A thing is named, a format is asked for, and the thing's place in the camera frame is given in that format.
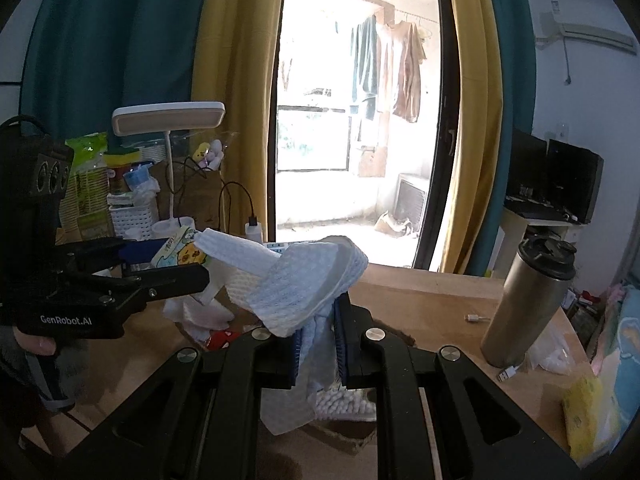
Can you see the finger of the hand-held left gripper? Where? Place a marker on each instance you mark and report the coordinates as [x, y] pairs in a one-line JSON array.
[[140, 251], [175, 280]]

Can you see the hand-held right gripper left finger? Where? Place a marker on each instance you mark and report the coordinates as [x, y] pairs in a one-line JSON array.
[[294, 360]]

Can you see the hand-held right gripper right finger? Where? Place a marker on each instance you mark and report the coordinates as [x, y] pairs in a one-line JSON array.
[[343, 345]]

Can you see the cartoon print tissue packet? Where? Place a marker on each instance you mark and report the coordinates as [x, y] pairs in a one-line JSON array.
[[182, 252]]

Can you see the white plastic bag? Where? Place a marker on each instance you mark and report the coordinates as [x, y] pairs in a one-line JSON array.
[[200, 310]]

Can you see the cotton swab pack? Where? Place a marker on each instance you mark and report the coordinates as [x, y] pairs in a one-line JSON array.
[[345, 405]]

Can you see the white waffle towel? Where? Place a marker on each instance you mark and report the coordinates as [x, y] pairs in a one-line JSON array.
[[300, 280]]

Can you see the person's left hand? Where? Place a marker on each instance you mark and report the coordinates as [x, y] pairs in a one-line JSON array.
[[37, 345]]

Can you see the white plastic basket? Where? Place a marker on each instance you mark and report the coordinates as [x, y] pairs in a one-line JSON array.
[[132, 220]]

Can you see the blue and white packet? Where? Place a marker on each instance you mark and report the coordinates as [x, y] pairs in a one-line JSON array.
[[140, 182]]

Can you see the brown paper bag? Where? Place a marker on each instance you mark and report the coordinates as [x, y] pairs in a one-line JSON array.
[[195, 200]]

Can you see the red spider plush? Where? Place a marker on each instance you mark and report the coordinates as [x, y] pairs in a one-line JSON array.
[[221, 340]]

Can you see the jar with yellow lid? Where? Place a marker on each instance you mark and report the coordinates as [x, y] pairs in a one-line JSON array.
[[122, 175]]

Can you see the green bag of paper cups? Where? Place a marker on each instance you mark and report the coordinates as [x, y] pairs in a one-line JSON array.
[[87, 185]]

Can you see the white charger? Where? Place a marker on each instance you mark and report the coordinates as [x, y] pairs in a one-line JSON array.
[[253, 230]]

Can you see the white and blue device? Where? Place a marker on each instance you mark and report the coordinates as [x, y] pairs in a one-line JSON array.
[[276, 246]]

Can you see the small yellow plush charm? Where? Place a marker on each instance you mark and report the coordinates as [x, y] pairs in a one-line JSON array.
[[202, 152]]

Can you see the white desk lamp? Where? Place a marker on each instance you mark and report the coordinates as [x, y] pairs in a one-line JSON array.
[[167, 120]]

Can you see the steel tumbler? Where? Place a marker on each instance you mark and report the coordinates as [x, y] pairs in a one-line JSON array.
[[525, 305]]

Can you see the white cabinet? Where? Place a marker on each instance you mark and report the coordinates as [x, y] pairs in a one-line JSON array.
[[520, 240]]

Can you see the clear plastic bag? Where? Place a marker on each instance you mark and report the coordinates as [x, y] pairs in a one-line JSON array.
[[550, 347]]

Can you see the yellow curtain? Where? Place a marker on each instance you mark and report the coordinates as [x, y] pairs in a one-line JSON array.
[[240, 60], [475, 110]]

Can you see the blue bed sheet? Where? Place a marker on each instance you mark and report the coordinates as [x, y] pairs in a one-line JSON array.
[[622, 340]]

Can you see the black monitor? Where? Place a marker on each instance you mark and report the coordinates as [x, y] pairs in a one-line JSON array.
[[570, 180]]

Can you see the hanging teal shirt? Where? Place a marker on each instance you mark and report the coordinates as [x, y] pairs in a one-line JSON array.
[[365, 65]]

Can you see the hanging brown shirt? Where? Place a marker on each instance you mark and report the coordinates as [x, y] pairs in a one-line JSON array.
[[402, 70]]

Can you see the white air conditioner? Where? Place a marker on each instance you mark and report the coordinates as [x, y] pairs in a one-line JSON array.
[[590, 30]]

